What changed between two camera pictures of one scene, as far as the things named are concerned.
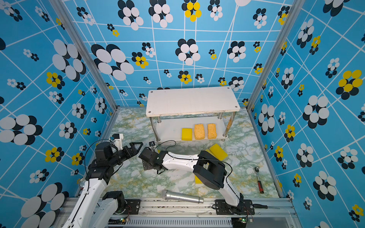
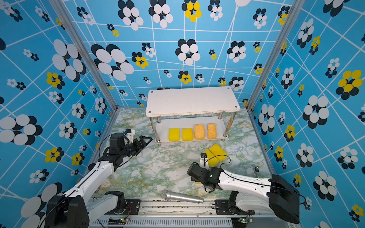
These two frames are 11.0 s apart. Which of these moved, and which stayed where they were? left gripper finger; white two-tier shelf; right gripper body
Moved: left gripper finger; right gripper body
Stayed: white two-tier shelf
